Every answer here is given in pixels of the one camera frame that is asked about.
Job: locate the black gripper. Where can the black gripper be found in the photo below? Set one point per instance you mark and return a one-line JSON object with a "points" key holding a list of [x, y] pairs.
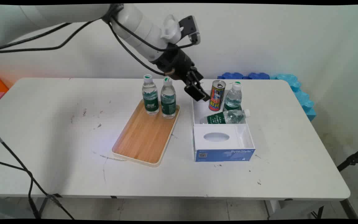
{"points": [[174, 62]]}

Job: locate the water bottle green label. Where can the water bottle green label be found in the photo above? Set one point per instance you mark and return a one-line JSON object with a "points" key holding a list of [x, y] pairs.
{"points": [[150, 96], [225, 117], [168, 99], [233, 98]]}

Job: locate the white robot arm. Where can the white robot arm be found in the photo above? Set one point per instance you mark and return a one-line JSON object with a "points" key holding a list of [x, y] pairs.
{"points": [[73, 14]]}

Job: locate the colourful printed drink can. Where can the colourful printed drink can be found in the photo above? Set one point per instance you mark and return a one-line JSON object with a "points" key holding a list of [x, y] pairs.
{"points": [[217, 95]]}

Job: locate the dark blue foam mats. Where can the dark blue foam mats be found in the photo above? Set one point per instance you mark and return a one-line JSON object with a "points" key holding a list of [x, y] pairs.
{"points": [[244, 76]]}

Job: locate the white box blue front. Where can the white box blue front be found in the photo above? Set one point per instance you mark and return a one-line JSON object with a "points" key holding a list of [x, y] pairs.
{"points": [[221, 137]]}

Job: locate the wooden tray cream rim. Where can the wooden tray cream rim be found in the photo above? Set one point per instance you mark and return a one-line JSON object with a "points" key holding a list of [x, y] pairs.
{"points": [[144, 133]]}

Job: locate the light blue foam mats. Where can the light blue foam mats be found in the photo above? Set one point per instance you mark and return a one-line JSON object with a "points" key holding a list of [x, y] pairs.
{"points": [[300, 93]]}

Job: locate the black tripod stand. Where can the black tripod stand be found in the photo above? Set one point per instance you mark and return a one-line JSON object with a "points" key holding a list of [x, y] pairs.
{"points": [[351, 160]]}

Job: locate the black table leg brace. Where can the black table leg brace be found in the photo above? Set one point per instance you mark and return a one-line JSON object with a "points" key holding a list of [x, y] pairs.
{"points": [[348, 208]]}

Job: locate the grey wrist camera white mount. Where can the grey wrist camera white mount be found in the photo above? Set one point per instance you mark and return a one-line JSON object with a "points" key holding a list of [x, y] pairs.
{"points": [[183, 29]]}

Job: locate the white table leg frame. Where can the white table leg frame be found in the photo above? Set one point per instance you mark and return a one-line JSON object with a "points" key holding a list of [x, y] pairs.
{"points": [[287, 209]]}

